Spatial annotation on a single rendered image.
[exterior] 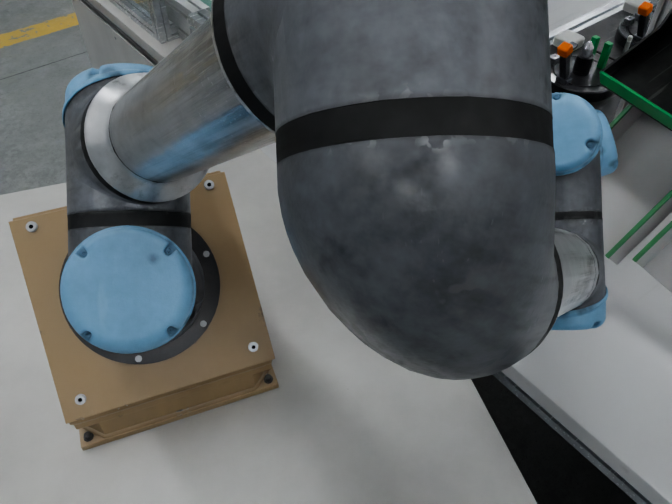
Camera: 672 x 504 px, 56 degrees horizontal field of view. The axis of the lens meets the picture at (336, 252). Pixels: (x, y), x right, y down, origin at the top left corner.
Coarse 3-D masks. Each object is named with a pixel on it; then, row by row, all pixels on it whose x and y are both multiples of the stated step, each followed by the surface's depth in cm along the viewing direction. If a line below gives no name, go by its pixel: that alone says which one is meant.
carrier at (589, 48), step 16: (576, 48) 128; (592, 48) 114; (608, 48) 116; (624, 48) 112; (576, 64) 117; (592, 64) 120; (608, 64) 120; (560, 80) 115; (576, 80) 116; (592, 80) 116; (592, 96) 114; (608, 96) 116; (608, 112) 113
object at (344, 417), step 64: (64, 192) 115; (256, 192) 115; (0, 256) 104; (256, 256) 104; (0, 320) 95; (320, 320) 95; (0, 384) 87; (320, 384) 87; (384, 384) 87; (448, 384) 87; (0, 448) 81; (64, 448) 81; (128, 448) 81; (192, 448) 81; (256, 448) 81; (320, 448) 81; (384, 448) 81; (448, 448) 81
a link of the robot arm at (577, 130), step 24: (552, 96) 57; (576, 96) 57; (552, 120) 57; (576, 120) 56; (576, 144) 56; (600, 144) 57; (576, 168) 57; (600, 168) 60; (576, 192) 58; (600, 192) 59
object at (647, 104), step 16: (656, 32) 77; (640, 48) 78; (656, 48) 79; (624, 64) 79; (640, 64) 78; (656, 64) 77; (608, 80) 77; (624, 80) 78; (640, 80) 77; (656, 80) 76; (624, 96) 76; (640, 96) 74; (656, 96) 75; (656, 112) 73
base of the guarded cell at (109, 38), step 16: (80, 0) 180; (96, 0) 167; (80, 16) 186; (96, 16) 174; (112, 16) 164; (96, 32) 181; (112, 32) 170; (128, 32) 159; (144, 32) 155; (96, 48) 189; (112, 48) 176; (128, 48) 165; (144, 48) 158; (160, 48) 150; (96, 64) 197; (144, 64) 161
